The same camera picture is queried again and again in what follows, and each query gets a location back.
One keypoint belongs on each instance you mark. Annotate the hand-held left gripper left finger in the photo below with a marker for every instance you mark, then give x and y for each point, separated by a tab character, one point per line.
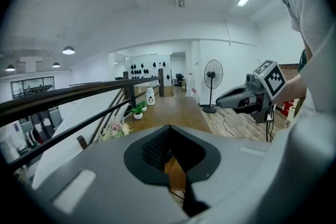
105	178

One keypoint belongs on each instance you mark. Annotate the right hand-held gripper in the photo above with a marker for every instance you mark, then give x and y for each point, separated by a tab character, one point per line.
274	78

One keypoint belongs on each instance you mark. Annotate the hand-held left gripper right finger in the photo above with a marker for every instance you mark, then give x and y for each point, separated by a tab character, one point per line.
236	170

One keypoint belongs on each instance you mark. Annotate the person's right forearm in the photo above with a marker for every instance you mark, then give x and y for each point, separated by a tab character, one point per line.
291	89

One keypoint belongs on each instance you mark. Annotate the black standing fan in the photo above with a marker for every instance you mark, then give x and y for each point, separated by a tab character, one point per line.
214	74

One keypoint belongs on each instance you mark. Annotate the white dispenser with red label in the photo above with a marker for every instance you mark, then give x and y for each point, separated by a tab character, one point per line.
192	84

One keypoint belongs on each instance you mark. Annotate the pastel flower bouquet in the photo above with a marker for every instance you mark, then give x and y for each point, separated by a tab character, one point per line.
115	127

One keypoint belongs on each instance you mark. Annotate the red floor box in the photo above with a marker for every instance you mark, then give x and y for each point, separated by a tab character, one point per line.
288	107

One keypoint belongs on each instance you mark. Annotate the black office chair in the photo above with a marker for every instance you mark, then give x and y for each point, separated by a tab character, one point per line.
179	78

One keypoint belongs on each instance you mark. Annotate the small plant in white pot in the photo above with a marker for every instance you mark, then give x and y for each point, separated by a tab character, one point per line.
137	115
144	108

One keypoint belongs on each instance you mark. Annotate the white bottle with penguin print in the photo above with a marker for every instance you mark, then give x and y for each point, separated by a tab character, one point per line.
150	98

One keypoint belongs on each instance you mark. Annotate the cardboard box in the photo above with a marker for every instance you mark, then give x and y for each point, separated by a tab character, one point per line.
140	93

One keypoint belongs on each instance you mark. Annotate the person's white shirt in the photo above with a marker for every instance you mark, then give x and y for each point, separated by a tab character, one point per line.
309	8

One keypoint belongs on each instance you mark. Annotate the black framed glass partition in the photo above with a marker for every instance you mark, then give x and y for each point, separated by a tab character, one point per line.
31	80

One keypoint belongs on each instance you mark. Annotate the grey pendant lamp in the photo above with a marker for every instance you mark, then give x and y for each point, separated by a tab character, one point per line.
56	65
68	51
10	68

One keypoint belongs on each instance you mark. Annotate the group of black wall-hung items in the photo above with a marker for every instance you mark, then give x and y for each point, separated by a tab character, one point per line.
136	71

